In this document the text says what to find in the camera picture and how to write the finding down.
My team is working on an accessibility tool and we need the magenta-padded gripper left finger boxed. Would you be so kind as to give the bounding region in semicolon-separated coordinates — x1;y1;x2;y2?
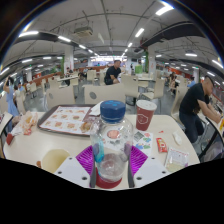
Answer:
53;144;98;189

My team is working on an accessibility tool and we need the small white packet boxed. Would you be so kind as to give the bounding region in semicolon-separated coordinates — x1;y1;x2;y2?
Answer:
172;130;183;146

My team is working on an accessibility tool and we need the cream mug with brown handle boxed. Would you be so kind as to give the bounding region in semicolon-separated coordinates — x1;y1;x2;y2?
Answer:
35;148;72;174

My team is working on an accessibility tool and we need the dark food tray with liner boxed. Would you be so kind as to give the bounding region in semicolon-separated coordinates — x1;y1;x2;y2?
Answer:
37;104;101;137

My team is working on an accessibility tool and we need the red paper cup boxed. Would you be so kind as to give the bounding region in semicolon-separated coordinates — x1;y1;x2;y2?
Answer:
134;99;158;132

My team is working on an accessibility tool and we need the clear blue-capped water bottle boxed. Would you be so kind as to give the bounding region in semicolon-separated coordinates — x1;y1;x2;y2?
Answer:
89;99;135;184

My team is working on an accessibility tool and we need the clear plastic packet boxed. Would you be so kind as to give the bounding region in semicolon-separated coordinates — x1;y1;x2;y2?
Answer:
164;147;190;173

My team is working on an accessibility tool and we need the flat round red coaster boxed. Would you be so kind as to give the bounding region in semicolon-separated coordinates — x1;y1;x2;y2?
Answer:
95;166;123;190

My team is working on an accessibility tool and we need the person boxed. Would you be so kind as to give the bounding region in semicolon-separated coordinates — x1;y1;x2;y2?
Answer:
178;75;223;144
103;59;123;86
168;71;178;96
186;75;198;89
3;76;20;118

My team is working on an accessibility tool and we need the red snack packet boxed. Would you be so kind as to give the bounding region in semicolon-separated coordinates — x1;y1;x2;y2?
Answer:
155;137;169;154

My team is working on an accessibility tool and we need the ceiling air conditioner unit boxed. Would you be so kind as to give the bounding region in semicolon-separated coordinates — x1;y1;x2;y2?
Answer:
73;26;94;38

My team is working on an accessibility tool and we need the small red box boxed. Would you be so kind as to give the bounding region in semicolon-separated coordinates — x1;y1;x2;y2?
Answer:
5;132;16;146

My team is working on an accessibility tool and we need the crumpled food wrapper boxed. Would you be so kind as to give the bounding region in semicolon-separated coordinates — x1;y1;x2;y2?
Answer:
11;110;39;136

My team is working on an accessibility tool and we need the colourful sticker sheet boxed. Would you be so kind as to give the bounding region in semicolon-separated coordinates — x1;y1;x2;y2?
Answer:
132;129;154;158

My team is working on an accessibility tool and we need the white paper napkin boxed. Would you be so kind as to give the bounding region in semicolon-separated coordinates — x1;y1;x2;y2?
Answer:
88;101;103;117

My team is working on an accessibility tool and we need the adjacent cream table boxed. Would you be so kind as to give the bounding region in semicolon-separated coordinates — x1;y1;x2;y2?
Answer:
0;111;14;134

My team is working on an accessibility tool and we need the group of ceiling lights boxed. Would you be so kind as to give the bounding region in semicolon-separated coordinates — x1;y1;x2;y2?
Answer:
0;3;224;88

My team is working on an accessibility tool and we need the group of cream chairs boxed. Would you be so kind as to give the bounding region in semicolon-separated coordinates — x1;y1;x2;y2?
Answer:
16;68;188;118

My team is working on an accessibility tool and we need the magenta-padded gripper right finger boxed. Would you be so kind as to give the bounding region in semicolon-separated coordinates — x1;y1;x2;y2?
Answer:
128;145;171;188

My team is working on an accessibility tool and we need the cream chair with round hole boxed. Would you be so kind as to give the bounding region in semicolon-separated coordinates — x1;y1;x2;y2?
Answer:
82;83;126;105
45;84;76;111

